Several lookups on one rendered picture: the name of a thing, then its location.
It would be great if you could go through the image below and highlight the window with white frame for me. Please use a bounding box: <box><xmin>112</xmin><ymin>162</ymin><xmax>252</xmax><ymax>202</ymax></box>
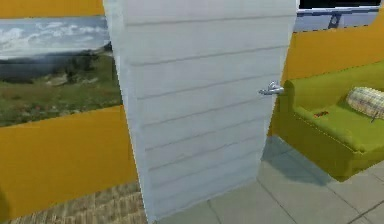
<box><xmin>293</xmin><ymin>0</ymin><xmax>383</xmax><ymax>33</ymax></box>

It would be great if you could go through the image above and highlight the green sofa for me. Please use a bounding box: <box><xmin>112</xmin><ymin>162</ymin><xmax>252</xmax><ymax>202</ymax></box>
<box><xmin>268</xmin><ymin>59</ymin><xmax>384</xmax><ymax>183</ymax></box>

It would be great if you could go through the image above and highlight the landscape picture on wall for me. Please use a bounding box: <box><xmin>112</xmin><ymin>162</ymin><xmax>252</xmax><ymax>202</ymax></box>
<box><xmin>0</xmin><ymin>15</ymin><xmax>124</xmax><ymax>128</ymax></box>

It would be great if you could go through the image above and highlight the silver door lever handle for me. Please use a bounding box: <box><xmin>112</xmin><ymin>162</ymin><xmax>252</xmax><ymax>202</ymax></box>
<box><xmin>258</xmin><ymin>80</ymin><xmax>285</xmax><ymax>97</ymax></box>

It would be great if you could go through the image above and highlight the white panelled room door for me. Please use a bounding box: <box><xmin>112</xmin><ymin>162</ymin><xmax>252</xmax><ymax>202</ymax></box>
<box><xmin>102</xmin><ymin>0</ymin><xmax>298</xmax><ymax>224</ymax></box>

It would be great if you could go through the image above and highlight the plaid cylindrical cushion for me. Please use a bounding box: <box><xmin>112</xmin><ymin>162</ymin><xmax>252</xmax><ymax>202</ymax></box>
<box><xmin>345</xmin><ymin>86</ymin><xmax>384</xmax><ymax>121</ymax></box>

